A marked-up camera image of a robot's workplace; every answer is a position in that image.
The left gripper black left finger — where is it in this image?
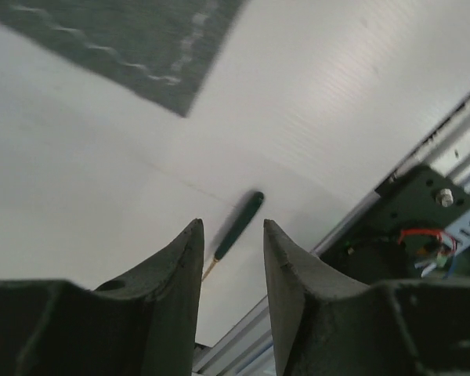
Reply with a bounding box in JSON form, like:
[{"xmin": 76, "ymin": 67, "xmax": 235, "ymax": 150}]
[{"xmin": 0, "ymin": 219, "xmax": 204, "ymax": 375}]

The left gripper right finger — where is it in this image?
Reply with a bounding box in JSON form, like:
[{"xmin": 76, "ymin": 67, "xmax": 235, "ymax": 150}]
[{"xmin": 263, "ymin": 220, "xmax": 470, "ymax": 375}]

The gold fork green handle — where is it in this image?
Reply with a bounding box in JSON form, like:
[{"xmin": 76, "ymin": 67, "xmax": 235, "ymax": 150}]
[{"xmin": 201, "ymin": 190, "xmax": 266, "ymax": 282}]

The grey cloth napkin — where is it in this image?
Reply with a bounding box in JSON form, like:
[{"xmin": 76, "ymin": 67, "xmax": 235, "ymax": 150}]
[{"xmin": 0, "ymin": 0, "xmax": 244, "ymax": 117}]

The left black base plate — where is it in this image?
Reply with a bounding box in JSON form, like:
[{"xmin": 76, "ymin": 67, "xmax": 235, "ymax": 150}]
[{"xmin": 320, "ymin": 165, "xmax": 470, "ymax": 284}]

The blue slotted cable duct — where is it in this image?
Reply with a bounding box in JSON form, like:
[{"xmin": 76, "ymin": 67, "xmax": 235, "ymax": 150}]
[{"xmin": 445, "ymin": 210, "xmax": 470, "ymax": 255}]

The aluminium front rail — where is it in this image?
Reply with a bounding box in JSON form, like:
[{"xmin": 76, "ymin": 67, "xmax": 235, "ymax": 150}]
[{"xmin": 193, "ymin": 95, "xmax": 470, "ymax": 375}]

